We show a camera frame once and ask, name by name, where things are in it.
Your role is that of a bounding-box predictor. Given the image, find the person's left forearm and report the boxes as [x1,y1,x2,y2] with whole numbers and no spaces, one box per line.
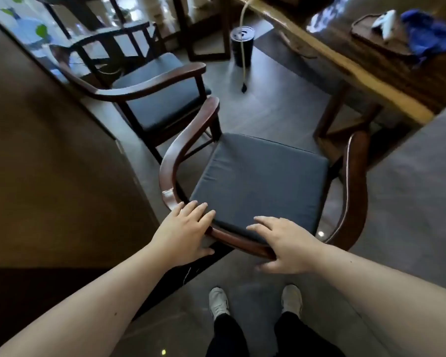
[0,244,171,357]

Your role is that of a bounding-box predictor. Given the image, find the black trousers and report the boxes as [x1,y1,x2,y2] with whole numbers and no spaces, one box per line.
[206,311,346,357]

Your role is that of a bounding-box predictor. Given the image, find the person's right hand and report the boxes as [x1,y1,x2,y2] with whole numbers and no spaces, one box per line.
[246,215,326,274]

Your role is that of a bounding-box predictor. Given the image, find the dark blue seat cushion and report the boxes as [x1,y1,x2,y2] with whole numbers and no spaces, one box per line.
[111,52,212,131]
[189,132,330,244]

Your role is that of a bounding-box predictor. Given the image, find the blue water jug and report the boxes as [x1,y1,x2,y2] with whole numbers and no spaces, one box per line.
[7,14,55,47]

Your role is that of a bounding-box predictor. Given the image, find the small dark wooden tray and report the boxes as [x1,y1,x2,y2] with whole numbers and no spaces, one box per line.
[351,12,421,62]

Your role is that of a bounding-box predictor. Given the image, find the small white ceramic vessel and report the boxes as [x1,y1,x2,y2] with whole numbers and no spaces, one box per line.
[371,9,397,41]

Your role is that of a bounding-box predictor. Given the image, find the wooden chair bare seat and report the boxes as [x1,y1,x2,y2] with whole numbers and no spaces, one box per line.
[33,0,127,40]

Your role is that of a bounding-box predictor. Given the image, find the blue cloth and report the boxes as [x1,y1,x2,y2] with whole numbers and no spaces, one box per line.
[400,9,446,65]

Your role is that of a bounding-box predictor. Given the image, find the person's right forearm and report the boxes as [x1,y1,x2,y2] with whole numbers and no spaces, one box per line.
[314,244,446,357]

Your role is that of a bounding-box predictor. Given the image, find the person's left hand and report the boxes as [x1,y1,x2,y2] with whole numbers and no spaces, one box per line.
[148,200,217,271]

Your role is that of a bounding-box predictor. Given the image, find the wooden table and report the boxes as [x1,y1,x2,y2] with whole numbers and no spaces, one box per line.
[170,0,446,164]

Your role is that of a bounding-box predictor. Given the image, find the black lidded bucket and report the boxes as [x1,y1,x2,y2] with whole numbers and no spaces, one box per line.
[230,26,255,68]

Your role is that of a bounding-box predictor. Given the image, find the cushioned wooden armchair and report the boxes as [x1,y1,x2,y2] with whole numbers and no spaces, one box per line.
[50,21,213,164]
[159,96,369,259]

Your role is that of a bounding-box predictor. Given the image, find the beige hose black tip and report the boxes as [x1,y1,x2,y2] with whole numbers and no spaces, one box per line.
[239,0,265,94]

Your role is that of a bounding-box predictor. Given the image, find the white sneaker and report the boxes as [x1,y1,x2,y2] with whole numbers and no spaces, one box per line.
[281,284,303,316]
[209,287,230,320]

